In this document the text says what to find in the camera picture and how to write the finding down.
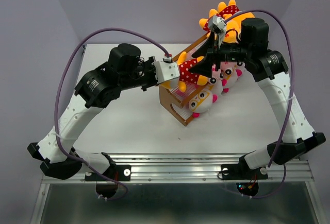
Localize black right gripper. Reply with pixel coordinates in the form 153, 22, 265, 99
188, 31, 252, 78

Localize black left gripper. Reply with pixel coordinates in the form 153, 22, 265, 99
120, 56, 163, 91

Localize pink plush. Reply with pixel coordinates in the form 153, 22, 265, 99
208, 65, 224, 85
220, 62, 237, 71

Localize yellow bear plush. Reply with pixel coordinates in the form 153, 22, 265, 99
160, 51, 208, 93
199, 8, 240, 44
217, 0, 255, 22

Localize white glasses plush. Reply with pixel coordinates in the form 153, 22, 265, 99
205, 77, 223, 103
176, 83, 219, 118
222, 62, 245, 93

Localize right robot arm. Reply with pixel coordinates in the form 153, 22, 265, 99
190, 15, 326, 180

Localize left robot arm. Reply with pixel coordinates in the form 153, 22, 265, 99
27, 43, 172, 181

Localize wooden toy shelf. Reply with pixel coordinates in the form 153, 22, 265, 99
159, 34, 209, 126

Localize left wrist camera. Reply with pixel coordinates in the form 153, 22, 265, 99
152, 55, 180, 84

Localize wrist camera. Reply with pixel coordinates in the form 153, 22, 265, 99
152, 55, 180, 84
208, 14, 226, 47

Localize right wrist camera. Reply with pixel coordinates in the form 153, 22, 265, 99
208, 14, 226, 47

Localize aluminium rail frame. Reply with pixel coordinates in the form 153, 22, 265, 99
59, 151, 316, 183

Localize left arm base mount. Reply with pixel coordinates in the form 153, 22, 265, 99
95, 164, 132, 201

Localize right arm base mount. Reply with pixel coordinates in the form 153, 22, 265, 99
217, 163, 268, 198

